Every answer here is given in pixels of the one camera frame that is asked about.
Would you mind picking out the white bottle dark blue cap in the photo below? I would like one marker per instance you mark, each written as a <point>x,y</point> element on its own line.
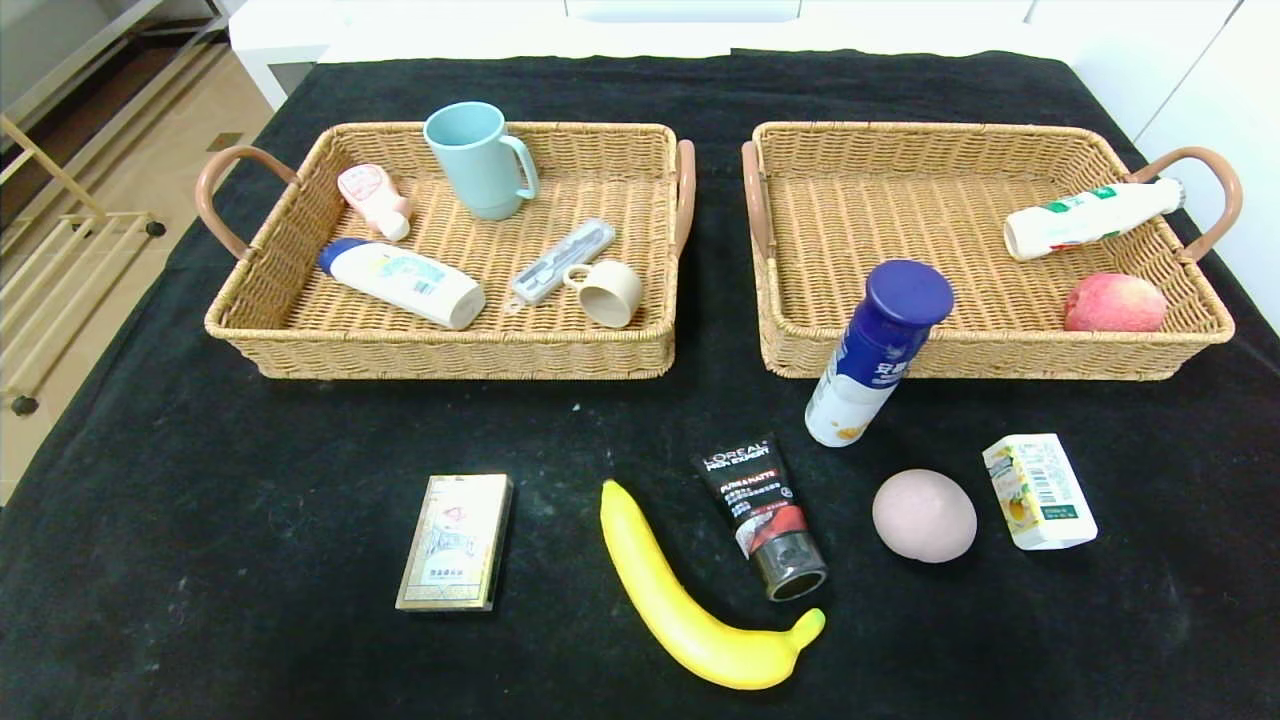
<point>870,370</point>

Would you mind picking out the pale pink egg-shaped ball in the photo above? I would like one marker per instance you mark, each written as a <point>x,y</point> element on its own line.
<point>925,515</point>

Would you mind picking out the small white drink carton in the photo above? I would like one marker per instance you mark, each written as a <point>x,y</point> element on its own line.
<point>1045,495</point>

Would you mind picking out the small beige cup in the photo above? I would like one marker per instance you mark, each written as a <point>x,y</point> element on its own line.
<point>612,295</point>

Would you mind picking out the black table cloth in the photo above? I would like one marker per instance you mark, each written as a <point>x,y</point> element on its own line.
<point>600,420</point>

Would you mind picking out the grey toothbrush travel case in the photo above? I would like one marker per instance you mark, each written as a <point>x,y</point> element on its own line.
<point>560,262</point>

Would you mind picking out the black face wash tube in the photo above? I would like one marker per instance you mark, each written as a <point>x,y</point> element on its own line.
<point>750,490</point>

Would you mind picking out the yellow banana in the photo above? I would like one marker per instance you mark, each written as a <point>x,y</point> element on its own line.
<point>650,570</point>

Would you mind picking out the white lotion bottle blue cap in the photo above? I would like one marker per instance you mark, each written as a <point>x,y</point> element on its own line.
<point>410,283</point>

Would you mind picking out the light blue mug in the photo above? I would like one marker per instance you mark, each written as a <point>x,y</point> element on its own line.
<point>480,170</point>

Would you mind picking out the gold playing card box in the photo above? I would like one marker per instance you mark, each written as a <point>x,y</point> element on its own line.
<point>455,540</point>

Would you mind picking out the small pink bottle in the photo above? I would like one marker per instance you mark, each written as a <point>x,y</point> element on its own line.
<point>370,195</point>

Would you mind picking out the white drink bottle green label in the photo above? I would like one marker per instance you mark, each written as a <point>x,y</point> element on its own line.
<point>1070,220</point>

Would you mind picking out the red peach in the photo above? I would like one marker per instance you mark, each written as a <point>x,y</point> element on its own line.
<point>1115,303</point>

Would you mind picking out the beige metal rack with wheels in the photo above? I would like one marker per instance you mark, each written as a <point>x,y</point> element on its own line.
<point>60,290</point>

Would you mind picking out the grey metal shelf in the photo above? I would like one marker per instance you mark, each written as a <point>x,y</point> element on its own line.
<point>60,40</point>

